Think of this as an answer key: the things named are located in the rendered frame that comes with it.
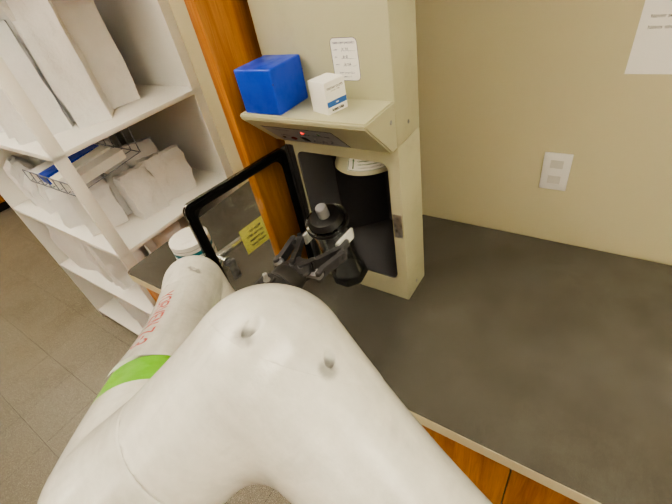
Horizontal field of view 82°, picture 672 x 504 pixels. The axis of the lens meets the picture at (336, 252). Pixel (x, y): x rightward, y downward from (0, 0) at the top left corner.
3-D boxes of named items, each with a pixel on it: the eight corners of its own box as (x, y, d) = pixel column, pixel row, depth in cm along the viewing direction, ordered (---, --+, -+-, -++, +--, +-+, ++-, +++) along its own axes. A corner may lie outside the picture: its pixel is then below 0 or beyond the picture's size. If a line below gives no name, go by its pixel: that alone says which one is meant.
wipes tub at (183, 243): (206, 253, 145) (190, 221, 136) (230, 262, 139) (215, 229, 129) (179, 276, 138) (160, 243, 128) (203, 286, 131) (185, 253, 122)
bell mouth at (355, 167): (356, 140, 110) (353, 121, 107) (414, 146, 101) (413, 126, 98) (321, 170, 100) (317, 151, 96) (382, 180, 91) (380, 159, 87)
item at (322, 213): (323, 208, 99) (315, 189, 94) (353, 215, 95) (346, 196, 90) (304, 234, 95) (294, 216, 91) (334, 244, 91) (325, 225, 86)
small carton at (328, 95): (332, 102, 80) (326, 72, 77) (348, 106, 77) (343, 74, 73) (313, 111, 78) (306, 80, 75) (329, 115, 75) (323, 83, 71)
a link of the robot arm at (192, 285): (150, 456, 45) (233, 406, 45) (78, 391, 41) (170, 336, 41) (192, 310, 78) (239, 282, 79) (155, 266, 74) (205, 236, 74)
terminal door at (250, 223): (316, 263, 123) (284, 145, 98) (242, 328, 107) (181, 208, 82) (314, 262, 123) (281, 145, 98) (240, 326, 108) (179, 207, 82)
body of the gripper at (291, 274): (290, 280, 80) (316, 253, 86) (260, 269, 84) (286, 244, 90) (299, 305, 85) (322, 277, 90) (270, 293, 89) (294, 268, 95)
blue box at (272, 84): (275, 96, 90) (264, 54, 85) (309, 97, 85) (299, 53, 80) (246, 113, 84) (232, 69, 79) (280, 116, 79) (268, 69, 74)
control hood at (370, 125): (282, 134, 98) (271, 94, 92) (398, 148, 82) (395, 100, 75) (251, 155, 91) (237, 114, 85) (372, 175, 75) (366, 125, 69)
